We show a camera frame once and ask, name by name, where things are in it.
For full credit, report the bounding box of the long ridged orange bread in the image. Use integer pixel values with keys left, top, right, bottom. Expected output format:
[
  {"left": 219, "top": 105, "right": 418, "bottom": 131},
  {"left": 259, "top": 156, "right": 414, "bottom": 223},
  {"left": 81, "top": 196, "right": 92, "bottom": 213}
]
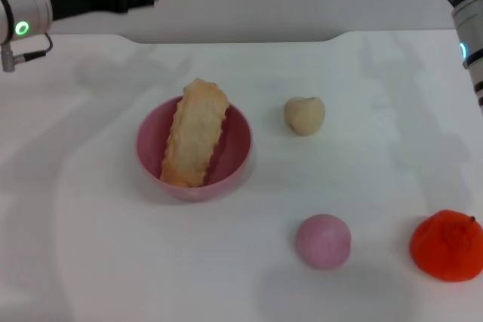
[{"left": 159, "top": 78, "right": 230, "bottom": 189}]

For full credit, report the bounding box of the pink plastic bowl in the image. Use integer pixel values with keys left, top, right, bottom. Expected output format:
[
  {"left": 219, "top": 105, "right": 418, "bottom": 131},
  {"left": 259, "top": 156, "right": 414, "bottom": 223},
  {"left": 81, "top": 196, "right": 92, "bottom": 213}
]
[{"left": 135, "top": 95, "right": 253, "bottom": 202}]

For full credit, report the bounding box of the beige peach-shaped bun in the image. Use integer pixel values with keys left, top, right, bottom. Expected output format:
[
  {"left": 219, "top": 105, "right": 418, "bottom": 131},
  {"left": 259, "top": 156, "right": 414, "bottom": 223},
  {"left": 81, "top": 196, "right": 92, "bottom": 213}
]
[{"left": 283, "top": 96, "right": 325, "bottom": 136}]

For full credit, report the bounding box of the orange-red persimmon bun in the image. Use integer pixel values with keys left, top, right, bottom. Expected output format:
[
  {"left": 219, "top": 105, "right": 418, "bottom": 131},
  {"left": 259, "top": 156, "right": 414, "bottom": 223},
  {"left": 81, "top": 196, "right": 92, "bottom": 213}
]
[{"left": 410, "top": 209, "right": 483, "bottom": 283}]

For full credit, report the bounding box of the pink round bun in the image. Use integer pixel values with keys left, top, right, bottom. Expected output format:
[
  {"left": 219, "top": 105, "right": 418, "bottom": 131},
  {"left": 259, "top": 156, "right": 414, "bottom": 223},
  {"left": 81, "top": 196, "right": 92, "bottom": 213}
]
[{"left": 294, "top": 213, "right": 352, "bottom": 271}]

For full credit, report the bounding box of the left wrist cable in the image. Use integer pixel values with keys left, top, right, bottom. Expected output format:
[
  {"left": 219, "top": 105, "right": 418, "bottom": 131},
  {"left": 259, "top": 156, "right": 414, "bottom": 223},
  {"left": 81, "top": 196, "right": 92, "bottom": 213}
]
[{"left": 0, "top": 32, "right": 54, "bottom": 73}]

